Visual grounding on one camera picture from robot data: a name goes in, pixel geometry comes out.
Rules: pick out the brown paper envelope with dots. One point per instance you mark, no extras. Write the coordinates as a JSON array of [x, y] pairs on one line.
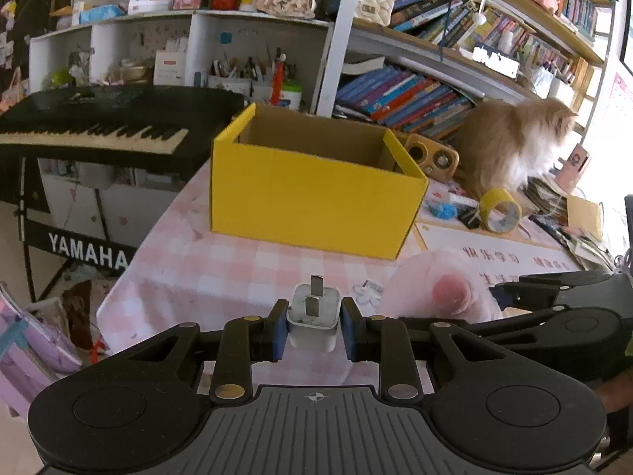
[[586, 215]]

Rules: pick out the yellow tape roll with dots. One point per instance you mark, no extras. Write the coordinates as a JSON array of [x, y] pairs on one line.
[[487, 203]]

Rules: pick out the pink desk gadget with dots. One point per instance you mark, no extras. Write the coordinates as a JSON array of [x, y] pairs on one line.
[[574, 166]]

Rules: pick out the white charger plug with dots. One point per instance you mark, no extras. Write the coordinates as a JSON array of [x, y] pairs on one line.
[[314, 326]]

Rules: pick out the orange white fluffy cat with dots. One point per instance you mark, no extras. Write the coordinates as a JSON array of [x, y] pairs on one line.
[[504, 143]]

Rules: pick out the white metal bookshelf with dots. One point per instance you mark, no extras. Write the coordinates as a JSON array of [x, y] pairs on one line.
[[341, 34]]

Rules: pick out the black binder clip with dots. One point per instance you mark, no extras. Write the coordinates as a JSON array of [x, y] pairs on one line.
[[467, 217]]

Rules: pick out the pile of loose papers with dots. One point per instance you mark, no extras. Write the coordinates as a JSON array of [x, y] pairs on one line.
[[578, 247]]

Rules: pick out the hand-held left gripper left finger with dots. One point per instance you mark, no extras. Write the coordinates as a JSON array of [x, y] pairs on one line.
[[280, 330]]

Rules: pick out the row of blue spined books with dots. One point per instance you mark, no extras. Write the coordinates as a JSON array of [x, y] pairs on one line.
[[400, 96]]

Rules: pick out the black keyboard piano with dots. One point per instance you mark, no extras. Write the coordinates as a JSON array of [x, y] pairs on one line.
[[99, 118]]

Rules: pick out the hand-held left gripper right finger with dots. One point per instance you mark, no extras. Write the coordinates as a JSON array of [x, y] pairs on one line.
[[349, 332]]

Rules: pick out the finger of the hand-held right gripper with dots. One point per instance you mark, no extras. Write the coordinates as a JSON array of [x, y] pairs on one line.
[[524, 324], [524, 294]]

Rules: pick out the person's right forearm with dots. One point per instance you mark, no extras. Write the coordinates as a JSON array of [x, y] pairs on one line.
[[618, 393]]

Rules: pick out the white quilted bag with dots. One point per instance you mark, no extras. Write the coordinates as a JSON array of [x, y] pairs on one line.
[[373, 10]]

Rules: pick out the black keyboard stand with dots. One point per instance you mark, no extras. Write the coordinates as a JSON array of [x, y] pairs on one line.
[[89, 252]]

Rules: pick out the brown retro radio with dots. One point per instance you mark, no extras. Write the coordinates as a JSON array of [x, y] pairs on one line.
[[430, 156]]

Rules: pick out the white pen holder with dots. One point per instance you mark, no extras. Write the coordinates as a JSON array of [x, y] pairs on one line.
[[227, 86]]

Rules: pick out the small blue packet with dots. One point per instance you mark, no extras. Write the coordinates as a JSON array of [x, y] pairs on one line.
[[442, 210]]

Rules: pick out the small clear packet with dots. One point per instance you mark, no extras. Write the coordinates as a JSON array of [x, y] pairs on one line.
[[370, 293]]

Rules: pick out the green white container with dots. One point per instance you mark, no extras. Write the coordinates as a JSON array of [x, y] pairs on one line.
[[292, 99]]

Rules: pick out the yellow cardboard box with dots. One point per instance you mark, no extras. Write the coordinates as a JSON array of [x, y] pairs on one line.
[[306, 198]]

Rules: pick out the white box red label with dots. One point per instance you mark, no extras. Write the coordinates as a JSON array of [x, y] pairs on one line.
[[169, 69]]

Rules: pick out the pink plush toy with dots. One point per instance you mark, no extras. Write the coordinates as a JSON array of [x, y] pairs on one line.
[[425, 282]]

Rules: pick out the pink checked cloth desktop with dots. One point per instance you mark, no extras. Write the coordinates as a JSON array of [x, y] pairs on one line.
[[222, 269]]

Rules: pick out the white shelf unit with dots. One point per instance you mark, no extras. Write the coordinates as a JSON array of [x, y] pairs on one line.
[[123, 34]]

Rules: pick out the purple striped bag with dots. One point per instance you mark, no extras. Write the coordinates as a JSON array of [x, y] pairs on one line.
[[29, 356]]

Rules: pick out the red bottle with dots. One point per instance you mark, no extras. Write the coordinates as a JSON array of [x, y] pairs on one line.
[[280, 79]]

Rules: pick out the row of mixed shelf books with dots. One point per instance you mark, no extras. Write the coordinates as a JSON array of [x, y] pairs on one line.
[[489, 24]]

